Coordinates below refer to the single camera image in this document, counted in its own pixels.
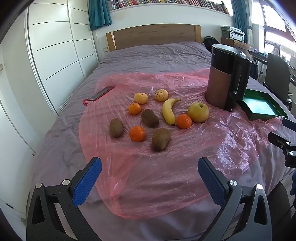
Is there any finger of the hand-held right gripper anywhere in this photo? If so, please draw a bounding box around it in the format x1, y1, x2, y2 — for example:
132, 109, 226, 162
268, 132, 296, 168
282, 118, 296, 131

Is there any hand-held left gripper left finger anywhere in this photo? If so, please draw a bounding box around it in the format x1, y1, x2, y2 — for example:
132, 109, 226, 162
26, 157, 103, 241

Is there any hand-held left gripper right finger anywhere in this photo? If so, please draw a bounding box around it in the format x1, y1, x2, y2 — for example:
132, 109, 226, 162
197, 157, 273, 241

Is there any green tray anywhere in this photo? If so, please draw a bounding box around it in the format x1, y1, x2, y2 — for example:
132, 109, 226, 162
240, 89, 289, 121

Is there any brown kiwi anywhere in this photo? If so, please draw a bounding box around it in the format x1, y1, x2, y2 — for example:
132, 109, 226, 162
141, 109, 159, 128
109, 118, 124, 138
152, 128, 171, 152

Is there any orange tangerine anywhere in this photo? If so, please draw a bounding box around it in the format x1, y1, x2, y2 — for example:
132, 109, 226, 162
129, 126, 146, 142
176, 113, 192, 129
128, 103, 141, 115

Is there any yellow-green apple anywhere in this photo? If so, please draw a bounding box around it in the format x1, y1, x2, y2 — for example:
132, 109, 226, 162
187, 103, 210, 123

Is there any yellow banana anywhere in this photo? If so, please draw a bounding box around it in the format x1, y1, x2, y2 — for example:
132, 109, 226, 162
162, 98, 181, 126

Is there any golden round pear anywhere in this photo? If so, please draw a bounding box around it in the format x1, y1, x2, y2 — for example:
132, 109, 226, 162
134, 93, 149, 105

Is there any striped yellow pepino melon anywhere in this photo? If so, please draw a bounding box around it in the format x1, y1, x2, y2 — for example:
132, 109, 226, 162
154, 89, 169, 102

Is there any pink plastic sheet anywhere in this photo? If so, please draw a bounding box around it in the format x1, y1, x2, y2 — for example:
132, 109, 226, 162
79, 71, 284, 219

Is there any grey chair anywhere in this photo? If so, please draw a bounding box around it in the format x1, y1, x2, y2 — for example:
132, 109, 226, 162
262, 53, 294, 109

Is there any black office chair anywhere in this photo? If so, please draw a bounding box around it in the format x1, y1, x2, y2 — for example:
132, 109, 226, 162
266, 181, 296, 241

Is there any dark blue bag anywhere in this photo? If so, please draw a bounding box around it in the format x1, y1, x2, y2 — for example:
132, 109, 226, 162
250, 59, 258, 79

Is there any white desk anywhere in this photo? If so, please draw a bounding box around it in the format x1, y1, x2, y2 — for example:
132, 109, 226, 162
233, 44, 296, 88

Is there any black and brown kettle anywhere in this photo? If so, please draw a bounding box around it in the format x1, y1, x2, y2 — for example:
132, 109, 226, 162
205, 44, 252, 112

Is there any phone in red case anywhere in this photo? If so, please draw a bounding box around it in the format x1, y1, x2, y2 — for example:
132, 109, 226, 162
83, 85, 115, 105

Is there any window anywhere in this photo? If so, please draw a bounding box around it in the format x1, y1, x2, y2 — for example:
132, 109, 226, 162
248, 0, 296, 58

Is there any wooden cabinet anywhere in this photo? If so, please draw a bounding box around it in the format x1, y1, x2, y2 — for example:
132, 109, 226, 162
221, 37, 255, 50

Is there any grey printer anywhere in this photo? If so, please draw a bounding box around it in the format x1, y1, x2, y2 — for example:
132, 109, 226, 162
220, 26, 246, 43

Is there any black backpack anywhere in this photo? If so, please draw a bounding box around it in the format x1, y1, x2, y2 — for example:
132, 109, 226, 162
203, 36, 216, 50

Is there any teal curtain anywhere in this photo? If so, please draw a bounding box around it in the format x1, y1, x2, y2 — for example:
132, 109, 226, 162
88, 0, 113, 30
231, 0, 249, 43

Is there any bed with grey cover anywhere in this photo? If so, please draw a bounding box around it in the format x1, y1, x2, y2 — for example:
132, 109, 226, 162
28, 42, 296, 241

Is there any white wardrobe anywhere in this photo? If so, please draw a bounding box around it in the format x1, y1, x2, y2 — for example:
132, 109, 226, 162
0, 0, 99, 220

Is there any wooden headboard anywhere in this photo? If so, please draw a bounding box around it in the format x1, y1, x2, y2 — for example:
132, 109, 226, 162
106, 24, 202, 52

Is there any row of books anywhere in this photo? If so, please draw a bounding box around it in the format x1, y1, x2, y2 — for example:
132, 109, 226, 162
107, 0, 230, 15

